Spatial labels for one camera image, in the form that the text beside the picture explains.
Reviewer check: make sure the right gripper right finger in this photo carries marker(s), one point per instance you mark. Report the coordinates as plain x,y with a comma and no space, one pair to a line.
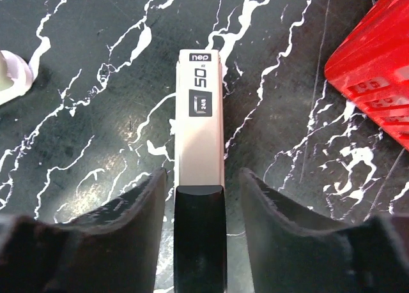
294,249

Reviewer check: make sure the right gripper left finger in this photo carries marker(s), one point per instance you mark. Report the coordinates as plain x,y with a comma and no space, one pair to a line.
113,248

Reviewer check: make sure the beige staple remover tool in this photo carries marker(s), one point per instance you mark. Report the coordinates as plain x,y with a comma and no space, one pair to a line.
200,242

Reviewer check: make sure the beige stapler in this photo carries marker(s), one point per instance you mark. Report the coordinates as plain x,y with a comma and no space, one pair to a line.
16,76

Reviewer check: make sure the red plastic shopping basket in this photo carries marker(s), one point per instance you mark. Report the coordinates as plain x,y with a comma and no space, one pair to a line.
370,67

